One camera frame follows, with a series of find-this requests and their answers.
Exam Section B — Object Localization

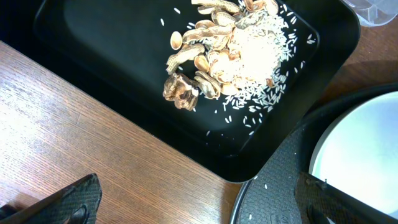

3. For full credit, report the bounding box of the black rectangular tray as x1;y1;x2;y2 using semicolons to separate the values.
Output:
34;0;360;182

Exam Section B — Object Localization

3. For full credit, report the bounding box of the round black serving tray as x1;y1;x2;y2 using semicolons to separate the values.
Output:
230;83;397;224

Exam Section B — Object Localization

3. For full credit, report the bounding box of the peanut shells and rice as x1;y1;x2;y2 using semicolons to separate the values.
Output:
159;0;317;137

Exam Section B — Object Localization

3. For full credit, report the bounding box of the grey round plate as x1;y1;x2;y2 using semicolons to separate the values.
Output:
309;91;397;219

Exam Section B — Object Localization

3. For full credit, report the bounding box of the clear plastic waste bin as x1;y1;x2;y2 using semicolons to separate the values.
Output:
344;0;398;27

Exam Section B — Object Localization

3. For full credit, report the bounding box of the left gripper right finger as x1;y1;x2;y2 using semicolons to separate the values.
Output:
294;172;397;224

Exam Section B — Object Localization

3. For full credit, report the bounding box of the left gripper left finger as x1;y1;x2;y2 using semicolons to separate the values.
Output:
1;174;102;224

